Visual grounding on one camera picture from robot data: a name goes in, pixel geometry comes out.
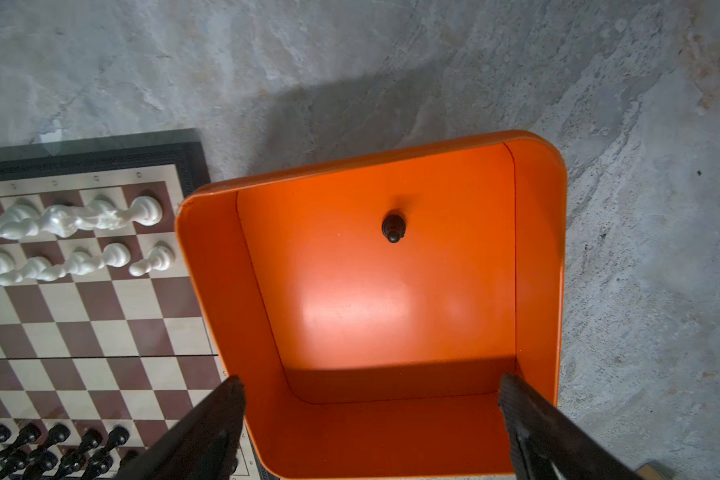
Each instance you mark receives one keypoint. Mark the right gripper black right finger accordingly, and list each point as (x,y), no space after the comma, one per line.
(545,444)

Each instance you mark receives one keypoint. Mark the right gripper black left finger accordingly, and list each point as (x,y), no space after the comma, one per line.
(202,445)

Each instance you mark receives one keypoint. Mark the white knight piece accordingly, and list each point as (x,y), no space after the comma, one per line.
(64,221)

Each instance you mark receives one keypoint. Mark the folding chessboard brown cream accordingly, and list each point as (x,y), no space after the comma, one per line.
(91,356)

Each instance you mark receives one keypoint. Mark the orange plastic tray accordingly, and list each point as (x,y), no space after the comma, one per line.
(366,359)

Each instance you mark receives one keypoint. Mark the black pawn in tray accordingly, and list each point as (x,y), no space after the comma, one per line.
(394,227)

